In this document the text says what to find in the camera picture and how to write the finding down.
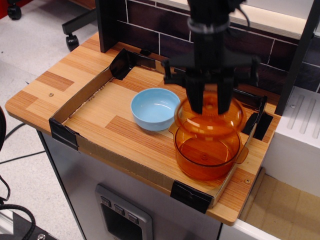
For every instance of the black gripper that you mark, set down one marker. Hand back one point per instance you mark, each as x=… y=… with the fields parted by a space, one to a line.
x=210 y=62

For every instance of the orange transparent pot lid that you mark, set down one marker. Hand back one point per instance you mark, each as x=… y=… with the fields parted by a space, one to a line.
x=210 y=123

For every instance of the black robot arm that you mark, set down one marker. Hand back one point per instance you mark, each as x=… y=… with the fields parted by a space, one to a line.
x=211 y=15

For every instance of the orange transparent pot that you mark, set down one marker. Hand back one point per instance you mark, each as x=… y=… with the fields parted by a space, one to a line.
x=206 y=159

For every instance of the light blue bowl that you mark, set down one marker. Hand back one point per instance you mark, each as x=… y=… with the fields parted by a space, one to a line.
x=153 y=109

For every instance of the cardboard fence with black tape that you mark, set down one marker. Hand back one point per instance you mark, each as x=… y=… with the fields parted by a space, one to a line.
x=125 y=117

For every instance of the light wooden shelf board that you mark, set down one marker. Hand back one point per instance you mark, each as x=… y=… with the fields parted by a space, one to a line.
x=260 y=19

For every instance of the white toy sink unit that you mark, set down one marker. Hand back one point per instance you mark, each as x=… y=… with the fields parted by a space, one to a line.
x=293 y=156

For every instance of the toy oven control panel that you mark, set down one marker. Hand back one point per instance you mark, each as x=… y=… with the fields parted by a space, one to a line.
x=122 y=219

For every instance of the black shelf post right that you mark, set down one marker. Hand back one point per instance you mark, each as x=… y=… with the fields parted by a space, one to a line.
x=303 y=45

